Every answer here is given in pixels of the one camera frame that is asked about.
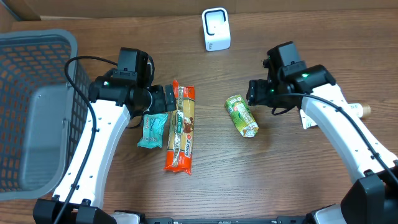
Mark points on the white cosmetic tube gold cap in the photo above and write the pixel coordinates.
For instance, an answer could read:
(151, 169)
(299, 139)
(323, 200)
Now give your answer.
(361, 110)

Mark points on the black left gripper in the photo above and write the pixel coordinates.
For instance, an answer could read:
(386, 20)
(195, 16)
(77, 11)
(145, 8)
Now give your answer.
(169, 98)

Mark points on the teal tissue wipes pack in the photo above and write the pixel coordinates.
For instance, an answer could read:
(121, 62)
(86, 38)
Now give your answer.
(153, 130)

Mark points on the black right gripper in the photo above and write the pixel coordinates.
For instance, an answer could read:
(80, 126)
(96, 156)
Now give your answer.
(252, 92)

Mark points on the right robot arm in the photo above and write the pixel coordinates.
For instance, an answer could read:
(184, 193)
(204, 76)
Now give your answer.
(372, 167)

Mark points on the white barcode scanner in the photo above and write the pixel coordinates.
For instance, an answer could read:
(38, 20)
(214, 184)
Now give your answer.
(216, 29)

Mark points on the green tea packet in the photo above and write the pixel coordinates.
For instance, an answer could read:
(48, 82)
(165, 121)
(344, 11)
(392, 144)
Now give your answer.
(241, 116)

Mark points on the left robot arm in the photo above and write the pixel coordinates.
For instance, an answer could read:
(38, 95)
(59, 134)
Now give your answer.
(113, 99)

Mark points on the red spaghetti packet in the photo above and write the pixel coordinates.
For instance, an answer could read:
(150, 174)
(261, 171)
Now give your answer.
(179, 154)

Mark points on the grey plastic shopping basket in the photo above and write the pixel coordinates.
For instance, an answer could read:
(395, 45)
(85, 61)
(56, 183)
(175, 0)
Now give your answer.
(42, 116)

